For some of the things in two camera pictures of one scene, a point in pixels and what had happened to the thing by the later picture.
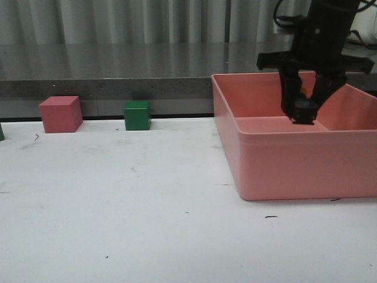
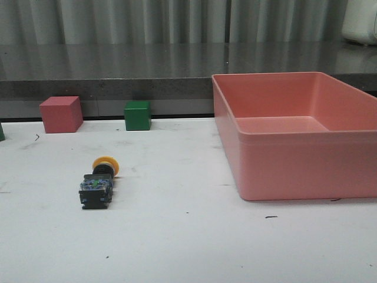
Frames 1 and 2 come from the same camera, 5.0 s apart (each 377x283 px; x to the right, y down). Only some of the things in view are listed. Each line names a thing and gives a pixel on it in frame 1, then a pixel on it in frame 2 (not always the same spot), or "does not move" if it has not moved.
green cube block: [137, 115] does not move
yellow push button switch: [305, 111] → [96, 188]
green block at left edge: [2, 135] does not move
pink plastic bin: [275, 159] does not move
